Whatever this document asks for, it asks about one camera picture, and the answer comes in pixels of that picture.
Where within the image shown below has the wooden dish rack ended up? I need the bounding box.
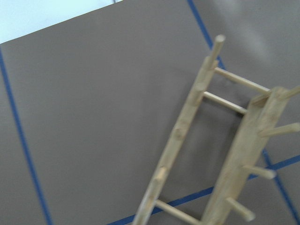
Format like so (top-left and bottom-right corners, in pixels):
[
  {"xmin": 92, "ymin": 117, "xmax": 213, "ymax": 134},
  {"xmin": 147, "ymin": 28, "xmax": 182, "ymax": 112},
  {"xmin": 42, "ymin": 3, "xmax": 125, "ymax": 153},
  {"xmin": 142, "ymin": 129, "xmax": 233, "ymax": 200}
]
[{"xmin": 133, "ymin": 35, "xmax": 300, "ymax": 225}]

